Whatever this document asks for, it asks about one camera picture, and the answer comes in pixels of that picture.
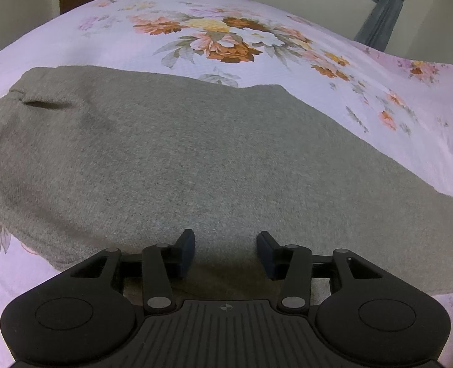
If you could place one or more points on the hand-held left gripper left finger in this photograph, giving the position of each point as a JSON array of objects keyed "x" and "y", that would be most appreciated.
[{"x": 188, "y": 252}]

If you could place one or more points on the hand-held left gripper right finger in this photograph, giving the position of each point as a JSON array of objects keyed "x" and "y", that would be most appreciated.
[{"x": 265, "y": 253}]

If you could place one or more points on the grey curtain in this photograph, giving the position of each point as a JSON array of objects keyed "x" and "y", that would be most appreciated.
[{"x": 381, "y": 19}]

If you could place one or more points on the grey pants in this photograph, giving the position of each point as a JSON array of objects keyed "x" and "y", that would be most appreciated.
[{"x": 196, "y": 168}]

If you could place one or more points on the floral bed sheet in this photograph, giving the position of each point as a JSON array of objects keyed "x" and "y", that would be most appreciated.
[{"x": 287, "y": 73}]

